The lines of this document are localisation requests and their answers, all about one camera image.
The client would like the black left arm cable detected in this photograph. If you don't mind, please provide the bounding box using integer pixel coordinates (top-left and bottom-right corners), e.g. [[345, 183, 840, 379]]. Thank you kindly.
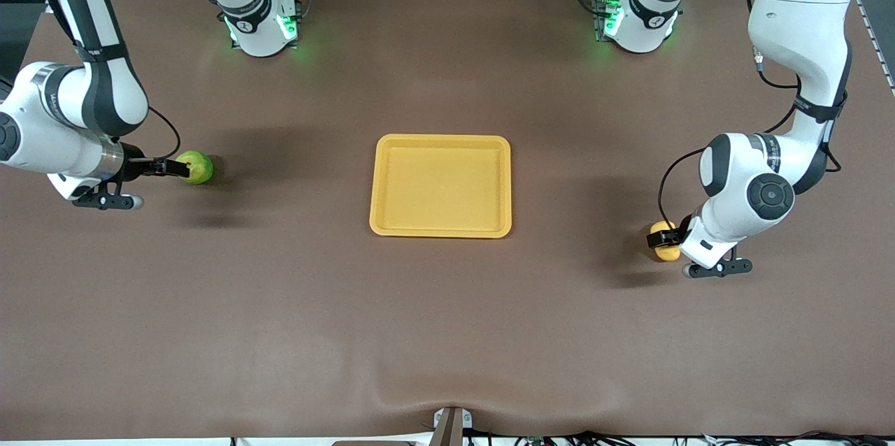
[[657, 46, 843, 224]]

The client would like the green apple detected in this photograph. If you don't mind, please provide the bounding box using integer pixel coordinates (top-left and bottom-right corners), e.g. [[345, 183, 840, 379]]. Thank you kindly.
[[175, 150, 215, 185]]

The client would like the yellow plastic tray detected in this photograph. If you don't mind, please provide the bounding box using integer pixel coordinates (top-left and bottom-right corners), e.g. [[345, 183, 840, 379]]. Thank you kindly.
[[369, 134, 513, 239]]

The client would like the yellow potato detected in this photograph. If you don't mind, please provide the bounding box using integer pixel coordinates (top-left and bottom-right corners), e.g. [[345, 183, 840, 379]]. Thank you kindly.
[[650, 220, 681, 262]]

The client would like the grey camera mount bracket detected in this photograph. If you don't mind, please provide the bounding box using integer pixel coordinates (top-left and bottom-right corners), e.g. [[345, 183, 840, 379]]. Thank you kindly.
[[430, 406, 473, 446]]

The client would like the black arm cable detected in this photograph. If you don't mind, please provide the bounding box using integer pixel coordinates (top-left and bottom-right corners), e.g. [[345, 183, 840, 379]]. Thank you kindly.
[[657, 46, 843, 224], [143, 106, 182, 161]]

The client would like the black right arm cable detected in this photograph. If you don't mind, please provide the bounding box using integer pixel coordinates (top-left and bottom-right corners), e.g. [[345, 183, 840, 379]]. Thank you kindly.
[[143, 106, 182, 161]]

